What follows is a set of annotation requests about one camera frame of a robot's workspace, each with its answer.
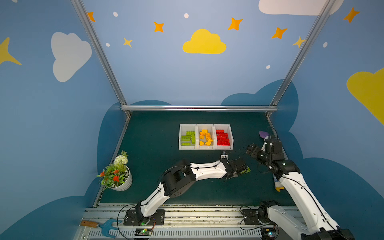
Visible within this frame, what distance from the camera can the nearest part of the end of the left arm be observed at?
0.66m

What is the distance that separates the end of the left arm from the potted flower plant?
51 cm

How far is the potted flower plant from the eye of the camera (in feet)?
2.34
